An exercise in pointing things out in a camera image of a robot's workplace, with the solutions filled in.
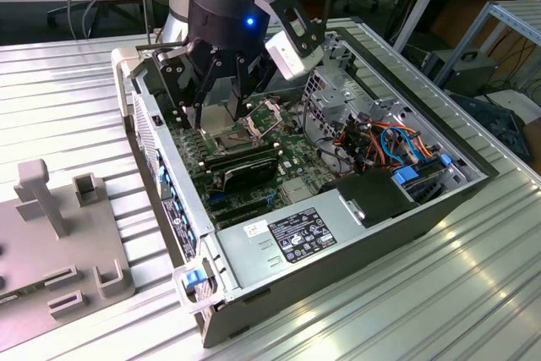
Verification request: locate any brown cardboard box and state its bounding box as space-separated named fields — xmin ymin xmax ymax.
xmin=522 ymin=118 xmax=541 ymax=164

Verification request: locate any silver power supply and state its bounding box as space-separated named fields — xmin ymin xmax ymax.
xmin=214 ymin=189 xmax=369 ymax=291

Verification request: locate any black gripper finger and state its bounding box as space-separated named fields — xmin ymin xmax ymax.
xmin=152 ymin=46 xmax=221 ymax=129
xmin=230 ymin=54 xmax=278 ymax=122

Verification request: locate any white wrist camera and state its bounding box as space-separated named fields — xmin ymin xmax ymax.
xmin=264 ymin=30 xmax=325 ymax=82

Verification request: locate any silver CPU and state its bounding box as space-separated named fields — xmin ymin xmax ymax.
xmin=201 ymin=103 xmax=234 ymax=136

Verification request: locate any metal socket cover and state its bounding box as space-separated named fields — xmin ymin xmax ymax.
xmin=243 ymin=97 xmax=283 ymax=139

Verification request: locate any dark blue bin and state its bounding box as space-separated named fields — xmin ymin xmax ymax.
xmin=447 ymin=92 xmax=534 ymax=164

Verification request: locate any grey parts rack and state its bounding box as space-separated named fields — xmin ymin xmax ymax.
xmin=0 ymin=158 xmax=137 ymax=352

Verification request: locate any green RAM stick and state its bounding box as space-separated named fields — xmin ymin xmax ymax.
xmin=204 ymin=147 xmax=282 ymax=172
xmin=0 ymin=284 xmax=47 ymax=306

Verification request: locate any metal drive cage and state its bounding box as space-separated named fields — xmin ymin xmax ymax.
xmin=300 ymin=65 xmax=402 ymax=145

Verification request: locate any black expansion card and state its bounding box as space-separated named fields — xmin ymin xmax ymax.
xmin=220 ymin=160 xmax=280 ymax=194

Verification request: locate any CPU socket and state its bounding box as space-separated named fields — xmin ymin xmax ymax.
xmin=205 ymin=128 xmax=267 ymax=156

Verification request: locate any aluminium slat shelf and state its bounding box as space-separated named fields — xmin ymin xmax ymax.
xmin=434 ymin=0 xmax=541 ymax=96

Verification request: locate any grey PC case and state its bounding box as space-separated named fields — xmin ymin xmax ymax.
xmin=110 ymin=17 xmax=500 ymax=349

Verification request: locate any blue disk carrier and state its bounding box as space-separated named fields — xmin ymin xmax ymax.
xmin=391 ymin=167 xmax=420 ymax=188

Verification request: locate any orange wire bundle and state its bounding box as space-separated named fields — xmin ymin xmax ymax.
xmin=333 ymin=121 xmax=384 ymax=170

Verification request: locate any grey case handle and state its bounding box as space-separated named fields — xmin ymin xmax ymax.
xmin=110 ymin=46 xmax=148 ymax=119

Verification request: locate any blue wire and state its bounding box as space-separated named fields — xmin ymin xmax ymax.
xmin=379 ymin=126 xmax=407 ymax=167
xmin=392 ymin=125 xmax=424 ymax=163

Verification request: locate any clear case handle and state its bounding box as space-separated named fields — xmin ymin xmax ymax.
xmin=171 ymin=265 xmax=221 ymax=315

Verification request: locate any black plastic shroud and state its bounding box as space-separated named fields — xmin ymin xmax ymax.
xmin=319 ymin=168 xmax=420 ymax=229

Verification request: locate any blue case latch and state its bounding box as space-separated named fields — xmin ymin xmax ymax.
xmin=180 ymin=270 xmax=205 ymax=293

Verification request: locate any green motherboard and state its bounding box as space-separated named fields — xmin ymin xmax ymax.
xmin=162 ymin=89 xmax=323 ymax=231

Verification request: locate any silver chipset heatsink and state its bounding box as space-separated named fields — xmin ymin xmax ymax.
xmin=279 ymin=178 xmax=317 ymax=205

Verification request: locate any black box with handle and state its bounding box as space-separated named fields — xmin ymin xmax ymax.
xmin=422 ymin=48 xmax=500 ymax=98

